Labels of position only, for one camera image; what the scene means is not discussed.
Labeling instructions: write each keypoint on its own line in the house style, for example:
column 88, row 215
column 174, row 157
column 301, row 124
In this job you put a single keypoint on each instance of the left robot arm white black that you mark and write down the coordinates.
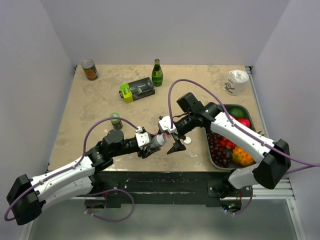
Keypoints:
column 29, row 196

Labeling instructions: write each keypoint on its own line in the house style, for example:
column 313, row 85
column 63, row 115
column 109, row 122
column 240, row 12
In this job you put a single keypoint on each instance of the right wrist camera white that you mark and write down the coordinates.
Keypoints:
column 166, row 125

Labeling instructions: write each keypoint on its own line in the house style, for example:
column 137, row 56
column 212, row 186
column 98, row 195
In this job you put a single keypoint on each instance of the red grape bunch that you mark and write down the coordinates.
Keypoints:
column 219, row 155

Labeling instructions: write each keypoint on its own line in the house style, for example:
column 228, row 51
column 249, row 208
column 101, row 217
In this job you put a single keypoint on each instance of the green lid small jar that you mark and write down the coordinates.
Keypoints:
column 116, row 123

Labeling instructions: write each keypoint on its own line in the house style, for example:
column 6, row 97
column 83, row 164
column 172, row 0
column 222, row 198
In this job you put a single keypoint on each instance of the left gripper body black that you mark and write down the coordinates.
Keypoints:
column 129, row 147

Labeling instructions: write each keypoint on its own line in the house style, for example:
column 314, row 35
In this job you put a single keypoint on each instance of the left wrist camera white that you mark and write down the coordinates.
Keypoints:
column 143, row 137

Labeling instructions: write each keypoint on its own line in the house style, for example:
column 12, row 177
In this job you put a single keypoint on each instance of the green black product box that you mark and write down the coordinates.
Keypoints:
column 137, row 90

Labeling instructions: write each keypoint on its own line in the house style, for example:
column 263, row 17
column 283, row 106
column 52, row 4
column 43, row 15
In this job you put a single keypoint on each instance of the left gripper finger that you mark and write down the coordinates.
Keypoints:
column 153, row 149
column 143, row 154

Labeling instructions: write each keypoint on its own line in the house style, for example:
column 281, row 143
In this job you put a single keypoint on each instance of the grey fruit tray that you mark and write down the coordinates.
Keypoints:
column 248, row 116

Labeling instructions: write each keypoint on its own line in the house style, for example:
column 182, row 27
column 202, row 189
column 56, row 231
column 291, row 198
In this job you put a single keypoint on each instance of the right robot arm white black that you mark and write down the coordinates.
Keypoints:
column 270, row 157

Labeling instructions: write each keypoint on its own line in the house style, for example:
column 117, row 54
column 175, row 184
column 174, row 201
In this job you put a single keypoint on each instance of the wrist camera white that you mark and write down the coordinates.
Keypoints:
column 166, row 125
column 143, row 137

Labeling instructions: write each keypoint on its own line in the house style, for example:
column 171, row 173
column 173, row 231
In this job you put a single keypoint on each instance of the tin can fruit label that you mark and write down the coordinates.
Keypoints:
column 90, row 69

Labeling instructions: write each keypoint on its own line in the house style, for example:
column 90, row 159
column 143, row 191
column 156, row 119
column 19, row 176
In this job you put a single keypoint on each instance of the red apples cluster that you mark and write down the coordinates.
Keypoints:
column 226, row 143

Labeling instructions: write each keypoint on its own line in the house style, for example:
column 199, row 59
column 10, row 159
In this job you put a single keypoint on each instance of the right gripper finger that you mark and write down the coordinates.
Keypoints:
column 182, row 138
column 177, row 147

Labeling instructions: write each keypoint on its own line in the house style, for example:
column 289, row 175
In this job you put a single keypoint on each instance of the yellow orange dragon fruit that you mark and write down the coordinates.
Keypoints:
column 241, row 157

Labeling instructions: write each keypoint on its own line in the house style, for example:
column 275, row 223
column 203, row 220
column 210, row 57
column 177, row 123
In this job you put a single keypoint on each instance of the white paper bag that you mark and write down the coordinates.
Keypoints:
column 236, row 82

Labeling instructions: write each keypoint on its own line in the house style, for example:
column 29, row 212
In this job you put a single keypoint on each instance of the red round fruit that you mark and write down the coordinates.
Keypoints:
column 244, row 122

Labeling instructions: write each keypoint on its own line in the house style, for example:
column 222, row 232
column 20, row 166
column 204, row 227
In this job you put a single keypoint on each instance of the green glass bottle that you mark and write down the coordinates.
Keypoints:
column 157, row 74

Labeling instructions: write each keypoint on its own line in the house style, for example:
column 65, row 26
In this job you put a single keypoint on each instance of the aluminium frame rail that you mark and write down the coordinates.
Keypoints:
column 282, row 191

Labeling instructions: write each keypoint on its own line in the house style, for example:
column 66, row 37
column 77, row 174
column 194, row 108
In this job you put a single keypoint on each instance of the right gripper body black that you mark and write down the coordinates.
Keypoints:
column 183, row 126

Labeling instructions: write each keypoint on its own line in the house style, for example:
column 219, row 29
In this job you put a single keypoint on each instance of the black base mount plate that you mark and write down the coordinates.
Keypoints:
column 114, row 199

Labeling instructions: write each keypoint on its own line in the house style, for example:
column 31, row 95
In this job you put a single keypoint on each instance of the green lime fruit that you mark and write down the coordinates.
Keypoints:
column 237, row 113

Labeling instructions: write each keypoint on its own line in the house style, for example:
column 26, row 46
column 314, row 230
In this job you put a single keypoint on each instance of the grey pill bottle white cap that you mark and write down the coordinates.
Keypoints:
column 159, row 140

